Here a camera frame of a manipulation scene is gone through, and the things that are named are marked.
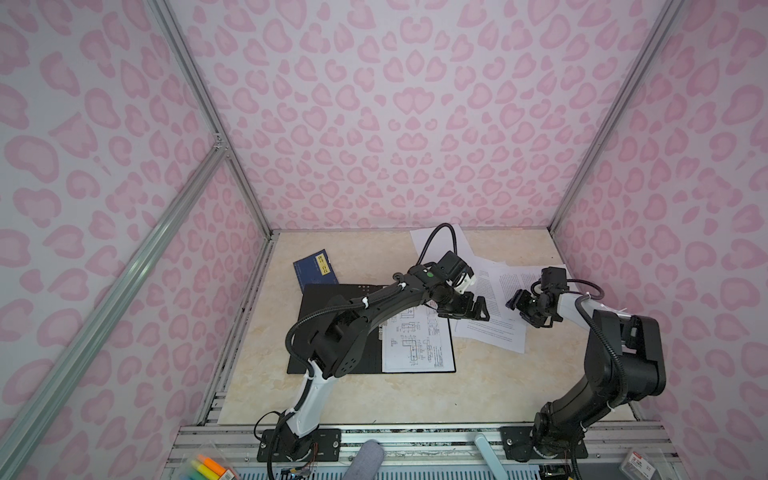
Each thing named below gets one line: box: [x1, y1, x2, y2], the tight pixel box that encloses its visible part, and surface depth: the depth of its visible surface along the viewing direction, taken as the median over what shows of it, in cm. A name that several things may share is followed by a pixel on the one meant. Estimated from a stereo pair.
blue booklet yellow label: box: [293, 249, 339, 294], surface depth 109 cm
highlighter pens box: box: [180, 444, 240, 480], surface depth 72 cm
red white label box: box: [619, 449, 658, 480], surface depth 70 cm
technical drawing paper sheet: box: [381, 304, 456, 373], surface depth 92 cm
